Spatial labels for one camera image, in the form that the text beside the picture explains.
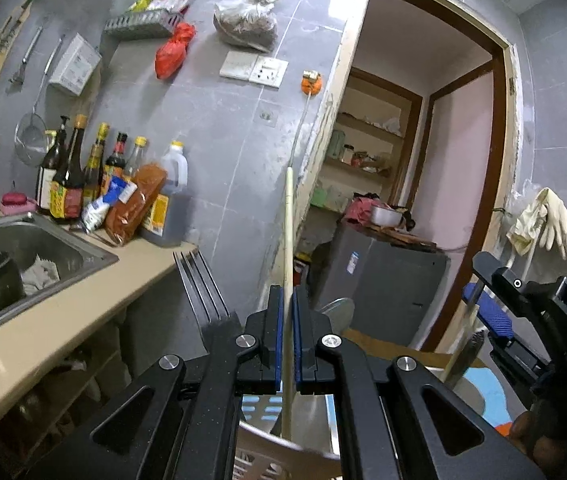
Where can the red plastic bag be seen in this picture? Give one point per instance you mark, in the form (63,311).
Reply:
(173,52)

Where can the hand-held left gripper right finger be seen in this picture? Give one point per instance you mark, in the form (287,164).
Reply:
(298,340)

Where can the white wall socket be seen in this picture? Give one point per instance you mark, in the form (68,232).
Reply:
(269,72)

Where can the small glass jar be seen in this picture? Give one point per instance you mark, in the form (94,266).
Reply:
(348,154)

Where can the striped colourful blanket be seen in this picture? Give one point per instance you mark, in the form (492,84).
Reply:
(488,390)

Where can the white crumpled cloth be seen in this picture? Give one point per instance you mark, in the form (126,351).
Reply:
(39,275)

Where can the white enamel pot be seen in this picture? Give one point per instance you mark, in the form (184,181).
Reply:
(386,216)

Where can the white hanging utensil holder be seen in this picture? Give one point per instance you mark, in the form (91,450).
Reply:
(73,65)

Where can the white plastic utensil caddy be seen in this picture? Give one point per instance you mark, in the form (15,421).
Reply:
(263,455)

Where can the small grey wall outlet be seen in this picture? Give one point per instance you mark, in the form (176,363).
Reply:
(269,116)

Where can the cream rubber gloves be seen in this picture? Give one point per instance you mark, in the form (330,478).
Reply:
(553,225)

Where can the orange seasoning packet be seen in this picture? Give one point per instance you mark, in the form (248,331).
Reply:
(133,205)

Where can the wooden chopstick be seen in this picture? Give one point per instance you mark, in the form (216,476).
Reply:
(288,260)

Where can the red white bag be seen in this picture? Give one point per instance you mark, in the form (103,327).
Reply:
(302,270)

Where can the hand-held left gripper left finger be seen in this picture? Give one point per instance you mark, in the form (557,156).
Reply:
(278,340)

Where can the wooden cutting board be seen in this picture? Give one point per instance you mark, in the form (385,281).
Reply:
(408,239)

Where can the pink soap dish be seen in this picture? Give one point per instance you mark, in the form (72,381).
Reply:
(16,202)

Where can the red white packet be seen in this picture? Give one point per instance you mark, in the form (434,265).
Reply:
(171,4)

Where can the pink cloth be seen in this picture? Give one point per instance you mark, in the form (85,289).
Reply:
(358,210)

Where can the dark sauce bottle red label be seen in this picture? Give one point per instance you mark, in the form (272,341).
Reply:
(68,185)

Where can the clear bottle yellow cap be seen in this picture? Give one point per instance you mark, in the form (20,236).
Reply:
(136,157)

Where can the grey wall shelf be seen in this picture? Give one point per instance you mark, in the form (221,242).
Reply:
(138,25)

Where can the metal mesh strainer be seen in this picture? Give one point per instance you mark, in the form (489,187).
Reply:
(31,135)

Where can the white wall switch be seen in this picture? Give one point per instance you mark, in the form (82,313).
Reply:
(238,65)

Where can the grey washing machine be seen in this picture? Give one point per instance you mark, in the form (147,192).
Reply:
(388,280)

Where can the metal peeler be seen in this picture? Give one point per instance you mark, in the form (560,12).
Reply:
(26,57)

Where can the clear plastic bag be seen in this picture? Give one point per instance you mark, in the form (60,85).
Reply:
(246,22)

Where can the metal fork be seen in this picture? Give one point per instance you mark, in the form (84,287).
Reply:
(198,285)

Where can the large oil jug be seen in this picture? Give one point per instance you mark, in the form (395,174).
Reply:
(173,200)

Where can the stainless steel sink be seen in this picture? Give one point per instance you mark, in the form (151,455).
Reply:
(63,245)

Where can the wooden door frame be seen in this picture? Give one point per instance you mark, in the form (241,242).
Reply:
(333,110)

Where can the blue white packet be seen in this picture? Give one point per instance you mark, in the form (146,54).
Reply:
(106,205)

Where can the green canister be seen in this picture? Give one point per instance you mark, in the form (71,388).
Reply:
(336,145)

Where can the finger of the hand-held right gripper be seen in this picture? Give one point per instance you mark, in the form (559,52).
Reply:
(486,265)
(493,317)

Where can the dark bottle red cap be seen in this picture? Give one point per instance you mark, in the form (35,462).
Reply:
(116,157)

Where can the person's right hand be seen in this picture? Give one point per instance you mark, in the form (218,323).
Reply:
(538,435)

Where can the wooden shelf unit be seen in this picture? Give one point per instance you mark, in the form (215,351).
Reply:
(373,130)

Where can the beige kitchen counter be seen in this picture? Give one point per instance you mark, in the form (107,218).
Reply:
(63,320)

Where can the orange wall hook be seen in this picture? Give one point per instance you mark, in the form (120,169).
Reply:
(311,83)

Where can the yellow cap sauce bottle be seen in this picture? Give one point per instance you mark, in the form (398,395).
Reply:
(94,165)

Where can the green box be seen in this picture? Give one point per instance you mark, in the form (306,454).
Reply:
(323,199)

